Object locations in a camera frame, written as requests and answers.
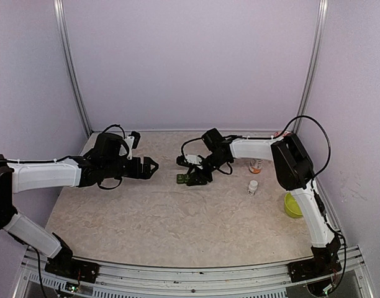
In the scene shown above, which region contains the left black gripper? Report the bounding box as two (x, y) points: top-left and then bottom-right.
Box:
(103, 156), (159, 179)

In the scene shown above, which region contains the aluminium frame post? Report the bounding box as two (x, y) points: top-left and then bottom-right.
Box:
(297, 0), (328, 116)
(53, 0), (93, 137)

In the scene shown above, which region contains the right aluminium frame post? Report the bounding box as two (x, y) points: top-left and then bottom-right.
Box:
(297, 0), (328, 116)

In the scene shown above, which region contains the left aluminium frame post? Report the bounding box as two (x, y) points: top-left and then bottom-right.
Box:
(53, 0), (93, 137)

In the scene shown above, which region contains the green weekly pill organizer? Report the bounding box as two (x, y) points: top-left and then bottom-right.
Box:
(176, 174), (193, 186)

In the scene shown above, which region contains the small white pill bottle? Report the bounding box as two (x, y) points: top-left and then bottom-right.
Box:
(248, 180), (258, 196)

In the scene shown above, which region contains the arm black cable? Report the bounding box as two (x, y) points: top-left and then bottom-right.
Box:
(99, 124), (129, 140)
(283, 115), (331, 179)

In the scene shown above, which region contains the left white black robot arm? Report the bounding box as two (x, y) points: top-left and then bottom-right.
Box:
(0, 132), (159, 276)

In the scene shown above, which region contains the front aluminium rail base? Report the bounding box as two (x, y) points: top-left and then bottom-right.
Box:
(11, 246), (377, 297)

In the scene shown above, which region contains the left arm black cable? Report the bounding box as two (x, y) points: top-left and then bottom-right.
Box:
(99, 124), (129, 140)

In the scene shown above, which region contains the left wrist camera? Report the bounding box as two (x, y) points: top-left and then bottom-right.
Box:
(129, 131), (141, 149)

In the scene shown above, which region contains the red patterned white bowl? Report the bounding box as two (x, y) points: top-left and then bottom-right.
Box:
(273, 131), (292, 138)

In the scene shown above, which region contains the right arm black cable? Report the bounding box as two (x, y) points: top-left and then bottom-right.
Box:
(283, 115), (331, 179)

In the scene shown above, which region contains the lime green bowl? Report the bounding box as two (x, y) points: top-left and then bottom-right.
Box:
(284, 192), (303, 219)

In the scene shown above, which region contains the orange grey-capped supplement bottle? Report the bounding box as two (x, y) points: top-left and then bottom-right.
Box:
(248, 159), (263, 174)

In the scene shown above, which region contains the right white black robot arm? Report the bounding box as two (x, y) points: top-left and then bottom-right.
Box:
(176, 129), (342, 281)

